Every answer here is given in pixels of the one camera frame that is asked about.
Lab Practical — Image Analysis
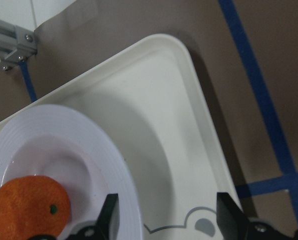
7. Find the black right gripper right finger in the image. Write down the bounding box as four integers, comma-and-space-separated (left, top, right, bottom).
216, 192, 250, 240

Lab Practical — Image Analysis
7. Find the cream bear tray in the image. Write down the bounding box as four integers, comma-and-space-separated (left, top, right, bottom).
0, 34, 237, 240

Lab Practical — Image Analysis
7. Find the white round plate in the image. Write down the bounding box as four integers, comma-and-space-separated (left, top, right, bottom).
0, 104, 143, 240

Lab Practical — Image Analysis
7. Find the aluminium frame post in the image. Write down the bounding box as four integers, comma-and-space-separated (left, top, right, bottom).
0, 20, 37, 72

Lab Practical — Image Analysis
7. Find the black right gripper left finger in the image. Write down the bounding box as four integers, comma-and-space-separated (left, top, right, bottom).
95, 193, 120, 240

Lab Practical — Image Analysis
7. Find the orange fruit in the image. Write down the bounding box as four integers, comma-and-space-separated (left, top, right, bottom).
0, 175, 71, 240

